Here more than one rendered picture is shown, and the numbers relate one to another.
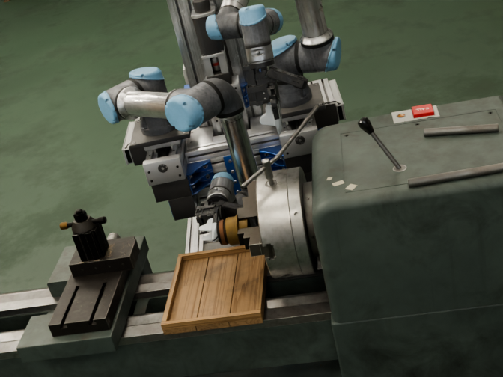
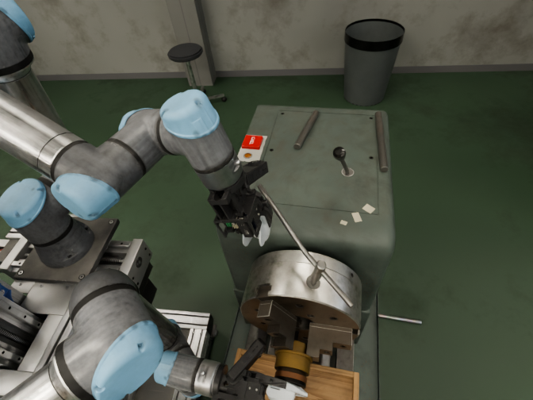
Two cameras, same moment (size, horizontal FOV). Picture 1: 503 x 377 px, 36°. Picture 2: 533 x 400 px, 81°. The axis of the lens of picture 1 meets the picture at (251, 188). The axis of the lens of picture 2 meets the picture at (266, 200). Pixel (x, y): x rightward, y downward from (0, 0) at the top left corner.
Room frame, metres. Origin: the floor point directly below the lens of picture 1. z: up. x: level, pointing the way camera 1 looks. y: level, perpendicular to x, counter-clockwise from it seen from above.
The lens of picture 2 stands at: (1.95, 0.28, 1.92)
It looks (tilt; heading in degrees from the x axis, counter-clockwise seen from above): 49 degrees down; 277
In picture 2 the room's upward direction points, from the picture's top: 7 degrees counter-clockwise
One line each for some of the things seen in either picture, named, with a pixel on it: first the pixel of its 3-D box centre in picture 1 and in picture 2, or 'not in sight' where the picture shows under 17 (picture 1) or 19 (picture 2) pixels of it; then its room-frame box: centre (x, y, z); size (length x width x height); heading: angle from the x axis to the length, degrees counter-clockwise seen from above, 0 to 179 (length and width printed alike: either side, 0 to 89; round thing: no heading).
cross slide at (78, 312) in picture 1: (96, 283); not in sight; (2.06, 0.55, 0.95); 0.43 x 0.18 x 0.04; 169
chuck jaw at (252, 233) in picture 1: (256, 241); (332, 338); (1.86, 0.02, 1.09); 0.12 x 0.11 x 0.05; 169
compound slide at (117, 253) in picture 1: (104, 257); not in sight; (2.12, 0.51, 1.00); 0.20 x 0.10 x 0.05; 79
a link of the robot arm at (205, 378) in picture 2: (218, 199); (209, 377); (2.16, 0.11, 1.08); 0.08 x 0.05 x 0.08; 78
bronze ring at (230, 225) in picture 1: (234, 230); (293, 363); (1.96, 0.08, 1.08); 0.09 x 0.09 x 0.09; 80
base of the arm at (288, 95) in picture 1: (289, 87); (59, 236); (2.62, -0.22, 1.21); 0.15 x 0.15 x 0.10
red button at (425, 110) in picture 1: (422, 111); (252, 143); (2.07, -0.55, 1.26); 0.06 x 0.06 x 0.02; 79
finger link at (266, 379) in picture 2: (216, 217); (267, 382); (2.02, 0.12, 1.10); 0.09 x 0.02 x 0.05; 168
